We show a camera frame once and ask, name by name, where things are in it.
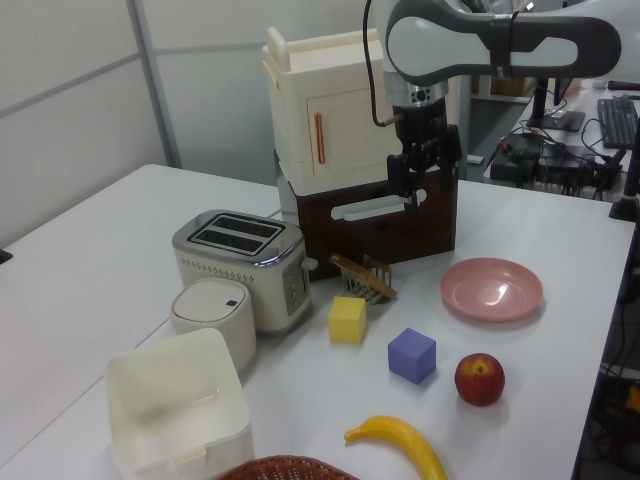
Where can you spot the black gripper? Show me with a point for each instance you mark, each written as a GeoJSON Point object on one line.
{"type": "Point", "coordinates": [420, 130]}

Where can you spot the white grey Franka robot arm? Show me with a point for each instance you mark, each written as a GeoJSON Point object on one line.
{"type": "Point", "coordinates": [450, 45]}

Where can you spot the small grey device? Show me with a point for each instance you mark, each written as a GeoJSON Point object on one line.
{"type": "Point", "coordinates": [475, 160]}

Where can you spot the dark brown wooden box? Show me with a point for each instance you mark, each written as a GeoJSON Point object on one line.
{"type": "Point", "coordinates": [425, 235]}

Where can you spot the black electronics box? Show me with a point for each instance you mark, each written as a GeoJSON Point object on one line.
{"type": "Point", "coordinates": [515, 160]}

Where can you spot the cream toy cabinet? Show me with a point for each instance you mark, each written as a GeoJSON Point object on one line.
{"type": "Point", "coordinates": [340, 75]}

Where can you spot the brown toast slice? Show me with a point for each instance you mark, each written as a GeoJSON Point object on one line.
{"type": "Point", "coordinates": [370, 280]}

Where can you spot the black monitor stand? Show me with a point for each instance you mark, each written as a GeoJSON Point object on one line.
{"type": "Point", "coordinates": [555, 120]}

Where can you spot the pink plastic plate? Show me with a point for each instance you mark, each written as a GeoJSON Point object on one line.
{"type": "Point", "coordinates": [490, 292]}

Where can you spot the black monitor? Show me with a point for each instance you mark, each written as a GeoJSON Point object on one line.
{"type": "Point", "coordinates": [561, 90]}

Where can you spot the yellow foam cube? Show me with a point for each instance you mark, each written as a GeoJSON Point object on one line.
{"type": "Point", "coordinates": [346, 322]}

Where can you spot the purple foam cube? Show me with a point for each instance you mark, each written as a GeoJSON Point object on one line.
{"type": "Point", "coordinates": [410, 357]}

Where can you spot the black keyboard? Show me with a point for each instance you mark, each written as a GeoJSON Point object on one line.
{"type": "Point", "coordinates": [620, 122]}

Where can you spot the black clamp pole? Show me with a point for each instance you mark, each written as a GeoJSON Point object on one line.
{"type": "Point", "coordinates": [631, 185]}

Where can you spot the cream chrome two-slot toaster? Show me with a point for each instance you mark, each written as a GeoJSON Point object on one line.
{"type": "Point", "coordinates": [240, 280]}

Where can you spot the red apple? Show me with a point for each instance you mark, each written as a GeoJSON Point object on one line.
{"type": "Point", "coordinates": [479, 382]}

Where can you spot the small white lidded bin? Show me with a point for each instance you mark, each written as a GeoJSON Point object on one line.
{"type": "Point", "coordinates": [210, 305]}

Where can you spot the yellow banana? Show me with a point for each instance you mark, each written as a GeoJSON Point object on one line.
{"type": "Point", "coordinates": [400, 435]}

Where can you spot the brown wicker basket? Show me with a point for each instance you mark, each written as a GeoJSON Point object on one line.
{"type": "Point", "coordinates": [285, 467]}

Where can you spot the cream open plastic box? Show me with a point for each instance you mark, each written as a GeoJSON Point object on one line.
{"type": "Point", "coordinates": [150, 370]}

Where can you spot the black flat object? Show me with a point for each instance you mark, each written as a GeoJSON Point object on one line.
{"type": "Point", "coordinates": [5, 256]}

